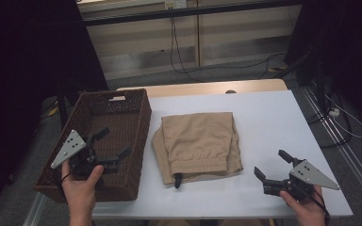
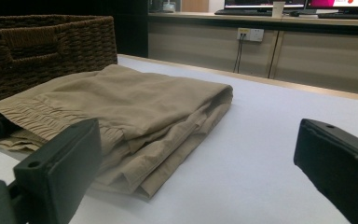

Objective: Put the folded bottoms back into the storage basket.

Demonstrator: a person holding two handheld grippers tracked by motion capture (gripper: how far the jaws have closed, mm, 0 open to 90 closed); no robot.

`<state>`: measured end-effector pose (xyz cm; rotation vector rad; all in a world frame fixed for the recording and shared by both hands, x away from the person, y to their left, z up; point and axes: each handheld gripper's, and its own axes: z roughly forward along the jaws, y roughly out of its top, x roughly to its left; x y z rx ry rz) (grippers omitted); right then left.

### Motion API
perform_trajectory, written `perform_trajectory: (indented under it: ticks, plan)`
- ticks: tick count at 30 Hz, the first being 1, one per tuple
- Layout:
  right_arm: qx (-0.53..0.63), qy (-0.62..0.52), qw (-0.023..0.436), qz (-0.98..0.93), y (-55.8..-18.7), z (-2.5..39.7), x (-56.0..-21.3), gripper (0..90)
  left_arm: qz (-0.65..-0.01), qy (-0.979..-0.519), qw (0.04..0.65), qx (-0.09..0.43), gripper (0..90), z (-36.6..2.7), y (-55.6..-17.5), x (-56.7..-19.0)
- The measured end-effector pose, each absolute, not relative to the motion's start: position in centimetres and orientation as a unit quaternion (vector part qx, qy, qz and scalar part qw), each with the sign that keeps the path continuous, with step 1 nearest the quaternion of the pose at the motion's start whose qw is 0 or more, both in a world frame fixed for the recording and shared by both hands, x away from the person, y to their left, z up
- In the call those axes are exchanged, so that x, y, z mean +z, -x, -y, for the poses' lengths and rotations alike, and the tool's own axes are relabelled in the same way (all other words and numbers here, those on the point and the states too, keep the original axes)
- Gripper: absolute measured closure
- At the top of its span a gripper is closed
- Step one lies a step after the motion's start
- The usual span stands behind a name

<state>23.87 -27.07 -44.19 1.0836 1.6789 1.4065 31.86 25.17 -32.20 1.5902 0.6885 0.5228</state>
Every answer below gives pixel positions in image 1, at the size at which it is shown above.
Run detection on aluminium floor rail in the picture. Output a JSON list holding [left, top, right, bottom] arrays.
[[22, 191, 49, 226], [300, 86, 362, 206]]

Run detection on beige cabinet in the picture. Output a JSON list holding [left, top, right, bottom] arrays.
[[76, 0, 304, 81]]

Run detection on white wall socket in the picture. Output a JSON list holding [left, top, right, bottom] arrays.
[[164, 0, 189, 10]]

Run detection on brown wicker basket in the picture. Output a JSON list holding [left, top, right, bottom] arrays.
[[33, 88, 153, 203]]

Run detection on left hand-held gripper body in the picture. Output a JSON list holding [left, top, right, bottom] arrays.
[[50, 129, 121, 181]]

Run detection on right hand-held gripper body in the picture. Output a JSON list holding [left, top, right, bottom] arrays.
[[263, 158, 341, 202]]

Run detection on black curtain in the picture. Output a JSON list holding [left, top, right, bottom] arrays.
[[0, 0, 109, 222], [283, 0, 362, 135]]

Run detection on person's right hand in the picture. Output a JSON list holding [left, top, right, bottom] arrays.
[[279, 185, 328, 226]]

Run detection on black floor cables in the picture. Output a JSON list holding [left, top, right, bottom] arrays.
[[306, 90, 354, 150]]

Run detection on person's left hand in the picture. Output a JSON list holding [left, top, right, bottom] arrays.
[[60, 160, 105, 218]]

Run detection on white table cover sheet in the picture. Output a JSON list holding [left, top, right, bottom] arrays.
[[91, 89, 354, 220]]

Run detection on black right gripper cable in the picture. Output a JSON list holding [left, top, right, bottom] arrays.
[[298, 183, 332, 221]]

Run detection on black metal crossbar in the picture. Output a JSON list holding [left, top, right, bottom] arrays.
[[82, 0, 304, 27]]

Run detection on white cable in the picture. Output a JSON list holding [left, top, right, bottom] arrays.
[[323, 93, 362, 139]]

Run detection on khaki pants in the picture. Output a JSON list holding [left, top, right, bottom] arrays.
[[151, 111, 244, 190]]

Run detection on black hanging cables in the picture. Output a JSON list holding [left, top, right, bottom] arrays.
[[169, 8, 288, 83]]

